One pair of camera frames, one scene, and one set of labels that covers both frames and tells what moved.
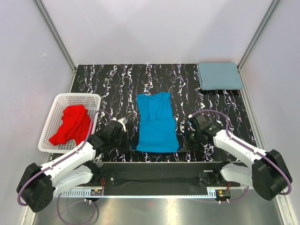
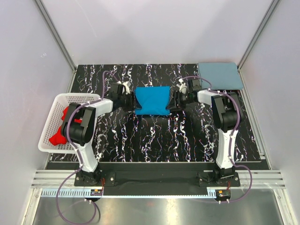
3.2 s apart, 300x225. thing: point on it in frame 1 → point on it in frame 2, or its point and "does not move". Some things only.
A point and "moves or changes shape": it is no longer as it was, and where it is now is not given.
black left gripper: (126, 146) → (133, 103)
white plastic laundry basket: (91, 101) does not move
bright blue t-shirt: (157, 131) moves or changes shape
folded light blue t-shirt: (220, 76) does not move
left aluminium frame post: (42, 9) does not move
